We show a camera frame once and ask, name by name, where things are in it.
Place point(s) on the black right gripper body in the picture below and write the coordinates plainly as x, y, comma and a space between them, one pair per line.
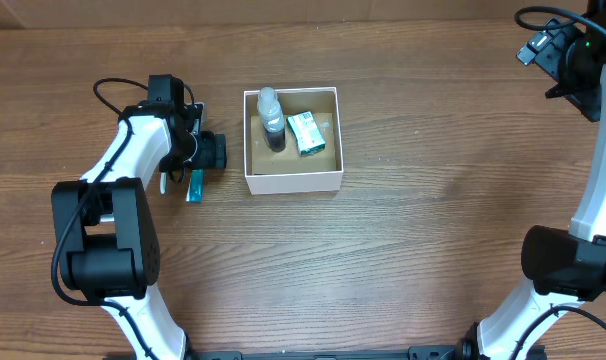
553, 60

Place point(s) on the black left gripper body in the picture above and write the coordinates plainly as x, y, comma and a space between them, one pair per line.
195, 133

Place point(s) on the teal toothpaste tube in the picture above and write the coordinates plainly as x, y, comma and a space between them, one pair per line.
195, 187

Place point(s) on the green white toothbrush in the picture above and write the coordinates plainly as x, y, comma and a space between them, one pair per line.
163, 183

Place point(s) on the clear dark liquid bottle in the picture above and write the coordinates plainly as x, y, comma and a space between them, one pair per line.
272, 119

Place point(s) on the green white soap packet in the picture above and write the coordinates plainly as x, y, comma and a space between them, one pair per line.
306, 133

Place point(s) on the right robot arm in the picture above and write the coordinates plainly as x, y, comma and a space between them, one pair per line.
562, 269

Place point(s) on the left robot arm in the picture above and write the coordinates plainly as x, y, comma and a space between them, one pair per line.
107, 252

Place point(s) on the white cardboard box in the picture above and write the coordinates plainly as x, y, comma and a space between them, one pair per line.
268, 172

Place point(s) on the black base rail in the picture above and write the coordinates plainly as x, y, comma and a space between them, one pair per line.
430, 352

